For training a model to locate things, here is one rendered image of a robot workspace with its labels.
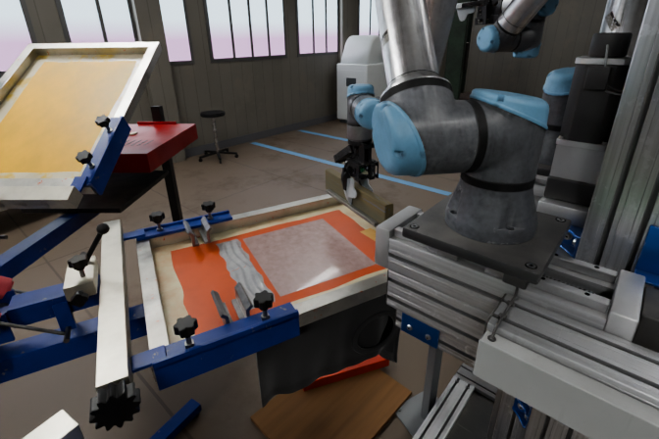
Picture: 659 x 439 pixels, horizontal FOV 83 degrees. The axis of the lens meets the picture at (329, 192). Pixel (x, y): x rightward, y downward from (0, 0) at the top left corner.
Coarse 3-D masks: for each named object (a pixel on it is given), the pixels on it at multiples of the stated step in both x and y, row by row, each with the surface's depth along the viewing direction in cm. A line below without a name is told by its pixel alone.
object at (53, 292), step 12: (48, 288) 86; (60, 288) 86; (12, 300) 82; (24, 300) 82; (36, 300) 82; (48, 300) 83; (60, 300) 84; (96, 300) 88; (12, 312) 80; (24, 312) 81; (36, 312) 82; (48, 312) 83; (72, 312) 86; (24, 324) 82
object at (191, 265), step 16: (288, 224) 132; (304, 224) 132; (320, 224) 132; (336, 224) 132; (352, 224) 132; (224, 240) 123; (240, 240) 122; (256, 240) 122; (272, 240) 122; (288, 240) 122; (304, 240) 122; (320, 240) 122; (336, 240) 122; (176, 256) 114; (192, 256) 114; (208, 256) 114; (256, 256) 114; (272, 256) 113; (176, 272) 106; (192, 272) 106; (208, 272) 106; (224, 272) 106
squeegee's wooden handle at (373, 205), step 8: (328, 176) 130; (336, 176) 124; (328, 184) 131; (336, 184) 125; (336, 192) 126; (360, 192) 112; (368, 192) 110; (352, 200) 117; (360, 200) 113; (368, 200) 109; (376, 200) 105; (384, 200) 105; (360, 208) 114; (368, 208) 110; (376, 208) 106; (384, 208) 102; (392, 208) 103; (376, 216) 107; (384, 216) 103
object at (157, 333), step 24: (240, 216) 131; (264, 216) 134; (144, 240) 116; (168, 240) 120; (144, 264) 104; (144, 288) 94; (360, 288) 93; (384, 288) 96; (144, 312) 86; (312, 312) 86; (336, 312) 90; (168, 336) 82
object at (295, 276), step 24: (360, 240) 122; (264, 264) 110; (288, 264) 109; (312, 264) 109; (336, 264) 109; (360, 264) 109; (192, 288) 99; (216, 288) 99; (288, 288) 99; (312, 288) 99; (192, 312) 91; (216, 312) 91
